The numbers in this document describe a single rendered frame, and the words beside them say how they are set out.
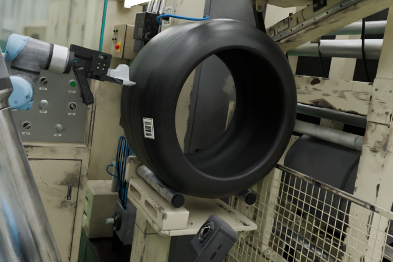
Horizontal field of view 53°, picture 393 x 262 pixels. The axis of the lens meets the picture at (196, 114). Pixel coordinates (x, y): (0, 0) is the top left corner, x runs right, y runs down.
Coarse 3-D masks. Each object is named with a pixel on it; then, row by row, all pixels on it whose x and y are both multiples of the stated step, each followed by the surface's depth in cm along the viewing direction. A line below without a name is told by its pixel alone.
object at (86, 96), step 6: (78, 72) 110; (84, 72) 111; (78, 78) 110; (84, 78) 111; (78, 84) 113; (84, 84) 111; (84, 90) 112; (90, 90) 113; (84, 96) 112; (90, 96) 113; (84, 102) 114; (90, 102) 113
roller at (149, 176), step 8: (144, 168) 147; (144, 176) 143; (152, 176) 139; (152, 184) 136; (160, 184) 132; (160, 192) 130; (168, 192) 125; (176, 192) 123; (168, 200) 124; (176, 200) 122; (184, 200) 123
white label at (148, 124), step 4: (144, 120) 113; (148, 120) 112; (152, 120) 111; (144, 124) 114; (148, 124) 113; (152, 124) 111; (144, 128) 114; (148, 128) 113; (152, 128) 112; (144, 132) 114; (148, 132) 113; (152, 132) 112; (144, 136) 115; (148, 136) 114; (152, 136) 112
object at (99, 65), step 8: (72, 48) 108; (80, 48) 109; (72, 56) 107; (80, 56) 110; (88, 56) 111; (96, 56) 110; (104, 56) 112; (72, 64) 107; (80, 64) 110; (88, 64) 111; (96, 64) 110; (104, 64) 112; (64, 72) 109; (88, 72) 111; (96, 72) 111; (104, 72) 113
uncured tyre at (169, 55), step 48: (144, 48) 129; (192, 48) 114; (240, 48) 120; (144, 96) 113; (240, 96) 158; (288, 96) 132; (144, 144) 116; (240, 144) 158; (192, 192) 125; (240, 192) 135
